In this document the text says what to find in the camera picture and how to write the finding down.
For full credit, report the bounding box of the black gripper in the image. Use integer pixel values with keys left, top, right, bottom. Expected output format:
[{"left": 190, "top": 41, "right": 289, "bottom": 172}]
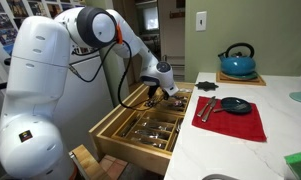
[{"left": 146, "top": 84, "right": 172, "bottom": 106}]

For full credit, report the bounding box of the large silver serving spoon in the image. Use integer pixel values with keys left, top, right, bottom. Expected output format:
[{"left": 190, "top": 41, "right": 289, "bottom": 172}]
[{"left": 169, "top": 118, "right": 184, "bottom": 152}]

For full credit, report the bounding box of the wooden kitchen drawer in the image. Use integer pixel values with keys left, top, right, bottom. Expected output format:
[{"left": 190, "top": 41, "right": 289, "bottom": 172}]
[{"left": 88, "top": 77, "right": 196, "bottom": 177}]

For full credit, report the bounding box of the small wooden cutlery organizer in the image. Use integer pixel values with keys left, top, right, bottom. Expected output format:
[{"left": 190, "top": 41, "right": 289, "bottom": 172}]
[{"left": 141, "top": 87, "right": 193, "bottom": 116}]

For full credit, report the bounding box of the clear plastic packet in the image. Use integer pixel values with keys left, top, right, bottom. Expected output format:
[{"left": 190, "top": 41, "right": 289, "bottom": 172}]
[{"left": 174, "top": 87, "right": 194, "bottom": 94}]

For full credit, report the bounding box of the large wooden cutlery organizer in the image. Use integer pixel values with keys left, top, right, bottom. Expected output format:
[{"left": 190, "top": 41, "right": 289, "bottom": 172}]
[{"left": 111, "top": 108, "right": 185, "bottom": 155}]

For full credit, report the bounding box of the black star-shaped trivet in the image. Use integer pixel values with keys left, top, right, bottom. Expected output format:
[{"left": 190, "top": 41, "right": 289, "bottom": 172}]
[{"left": 194, "top": 80, "right": 220, "bottom": 92}]

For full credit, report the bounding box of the white refrigerator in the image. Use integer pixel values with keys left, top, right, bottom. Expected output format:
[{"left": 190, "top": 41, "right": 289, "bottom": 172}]
[{"left": 0, "top": 0, "right": 116, "bottom": 149}]

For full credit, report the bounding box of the red cloth towel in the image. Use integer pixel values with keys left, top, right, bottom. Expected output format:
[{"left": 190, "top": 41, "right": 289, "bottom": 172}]
[{"left": 191, "top": 95, "right": 268, "bottom": 143}]

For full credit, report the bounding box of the bright window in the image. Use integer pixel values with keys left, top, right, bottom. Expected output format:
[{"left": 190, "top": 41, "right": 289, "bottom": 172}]
[{"left": 142, "top": 6, "right": 160, "bottom": 31}]

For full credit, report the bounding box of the wooden cutting board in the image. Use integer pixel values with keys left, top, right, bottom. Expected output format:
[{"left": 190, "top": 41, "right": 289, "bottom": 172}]
[{"left": 69, "top": 144, "right": 112, "bottom": 180}]

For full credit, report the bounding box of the wooden trivet board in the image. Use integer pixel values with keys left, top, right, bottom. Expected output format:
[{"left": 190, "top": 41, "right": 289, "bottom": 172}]
[{"left": 215, "top": 70, "right": 267, "bottom": 87}]

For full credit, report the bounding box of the green sponge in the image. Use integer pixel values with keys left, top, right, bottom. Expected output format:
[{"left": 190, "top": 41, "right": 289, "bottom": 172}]
[{"left": 284, "top": 149, "right": 301, "bottom": 180}]

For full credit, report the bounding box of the metal wire rack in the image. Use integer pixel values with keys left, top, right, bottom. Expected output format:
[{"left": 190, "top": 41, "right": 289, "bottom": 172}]
[{"left": 161, "top": 54, "right": 186, "bottom": 81}]

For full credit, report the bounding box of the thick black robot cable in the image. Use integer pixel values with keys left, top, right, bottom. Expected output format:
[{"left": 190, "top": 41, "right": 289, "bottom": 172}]
[{"left": 117, "top": 39, "right": 166, "bottom": 112}]

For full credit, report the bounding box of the thin black cable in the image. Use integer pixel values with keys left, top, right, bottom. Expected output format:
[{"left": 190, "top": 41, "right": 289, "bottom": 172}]
[{"left": 68, "top": 39, "right": 120, "bottom": 84}]

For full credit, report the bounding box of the orange cable clip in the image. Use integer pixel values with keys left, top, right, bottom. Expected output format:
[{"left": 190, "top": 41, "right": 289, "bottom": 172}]
[{"left": 114, "top": 22, "right": 124, "bottom": 45}]

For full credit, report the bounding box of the teal kettle with black handle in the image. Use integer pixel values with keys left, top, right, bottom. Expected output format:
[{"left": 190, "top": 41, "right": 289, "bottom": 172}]
[{"left": 217, "top": 42, "right": 257, "bottom": 77}]

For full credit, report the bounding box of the brown wall shelf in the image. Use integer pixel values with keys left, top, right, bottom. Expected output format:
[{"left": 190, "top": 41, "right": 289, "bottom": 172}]
[{"left": 169, "top": 11, "right": 186, "bottom": 20}]

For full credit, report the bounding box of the white light switch plate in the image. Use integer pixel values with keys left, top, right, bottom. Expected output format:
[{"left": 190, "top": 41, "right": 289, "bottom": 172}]
[{"left": 195, "top": 10, "right": 208, "bottom": 33}]

